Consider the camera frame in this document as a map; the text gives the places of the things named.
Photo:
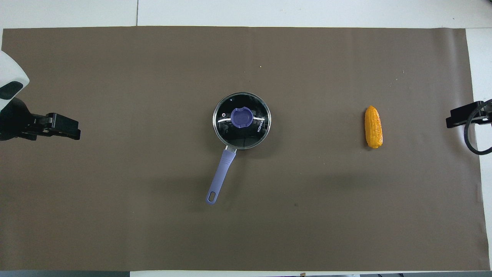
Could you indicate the yellow corn cob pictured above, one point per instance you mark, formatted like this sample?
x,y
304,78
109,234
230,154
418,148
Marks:
x,y
373,127

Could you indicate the brown table mat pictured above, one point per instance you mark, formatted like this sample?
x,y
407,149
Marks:
x,y
153,223

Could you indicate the glass lid with purple knob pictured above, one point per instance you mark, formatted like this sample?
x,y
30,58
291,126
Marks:
x,y
253,134

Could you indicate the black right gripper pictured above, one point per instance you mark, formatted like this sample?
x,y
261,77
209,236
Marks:
x,y
486,113

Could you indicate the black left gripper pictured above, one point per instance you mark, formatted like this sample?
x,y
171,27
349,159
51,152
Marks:
x,y
17,121

